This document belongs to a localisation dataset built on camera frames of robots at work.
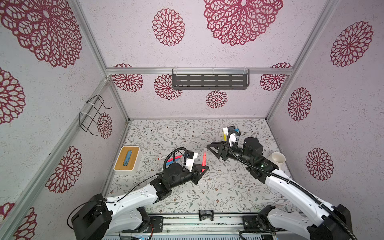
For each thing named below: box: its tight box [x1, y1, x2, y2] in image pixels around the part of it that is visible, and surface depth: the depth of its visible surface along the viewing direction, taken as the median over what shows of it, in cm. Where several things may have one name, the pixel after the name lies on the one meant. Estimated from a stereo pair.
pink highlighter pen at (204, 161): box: [201, 152, 207, 173], surface depth 71 cm
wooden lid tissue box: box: [113, 146, 142, 173], surface depth 94 cm
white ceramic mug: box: [271, 151, 286, 169], surface depth 93 cm
